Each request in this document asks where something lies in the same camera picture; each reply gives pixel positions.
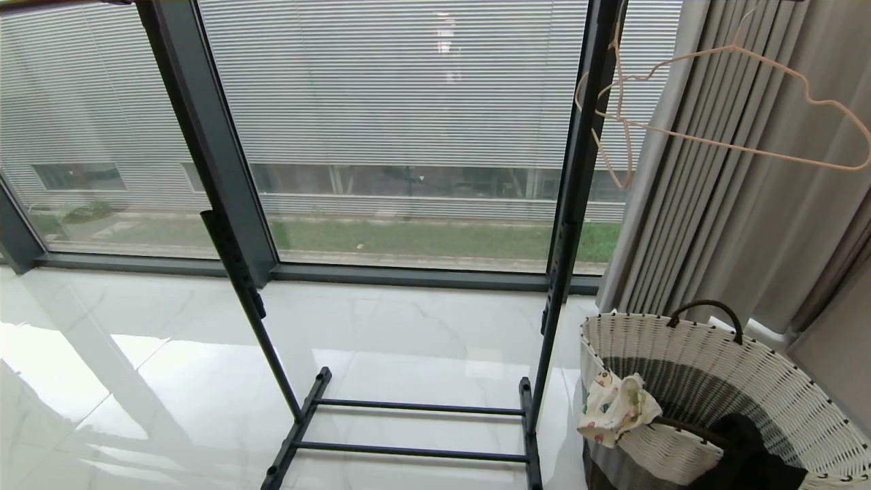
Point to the pink clothes hanger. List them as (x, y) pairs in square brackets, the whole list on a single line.
[(748, 147), (627, 160)]

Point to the black garment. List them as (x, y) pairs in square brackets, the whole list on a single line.
[(742, 456)]

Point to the black clothes rack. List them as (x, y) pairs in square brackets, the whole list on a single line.
[(564, 258)]

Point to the white laundry basket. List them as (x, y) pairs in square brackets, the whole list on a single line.
[(782, 408)]

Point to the window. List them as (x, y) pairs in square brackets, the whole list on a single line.
[(408, 102)]

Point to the cream printed garment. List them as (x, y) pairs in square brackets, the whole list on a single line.
[(616, 408)]

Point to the beige curtain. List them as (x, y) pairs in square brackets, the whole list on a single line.
[(748, 224)]

